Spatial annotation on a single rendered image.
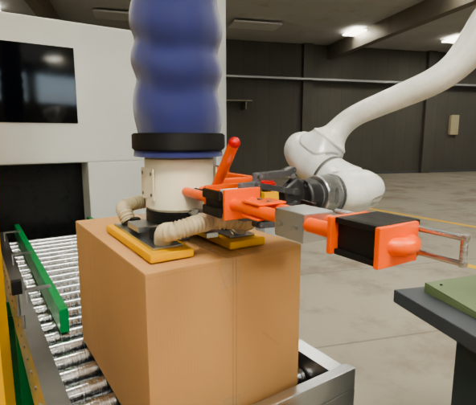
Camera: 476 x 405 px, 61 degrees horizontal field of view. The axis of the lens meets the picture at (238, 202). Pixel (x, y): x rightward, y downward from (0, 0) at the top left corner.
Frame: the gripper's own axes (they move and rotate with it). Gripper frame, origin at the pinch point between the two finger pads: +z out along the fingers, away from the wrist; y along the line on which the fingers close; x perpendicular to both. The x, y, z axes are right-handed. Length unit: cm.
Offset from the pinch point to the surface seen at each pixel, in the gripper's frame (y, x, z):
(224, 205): -0.1, -2.2, 4.4
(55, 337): 54, 75, 25
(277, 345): 37.5, 5.7, -15.6
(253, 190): -2.5, -2.4, -2.0
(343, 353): 107, 78, -124
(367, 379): 107, 54, -115
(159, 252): 10.9, 10.5, 12.4
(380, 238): -1.4, -37.3, 5.1
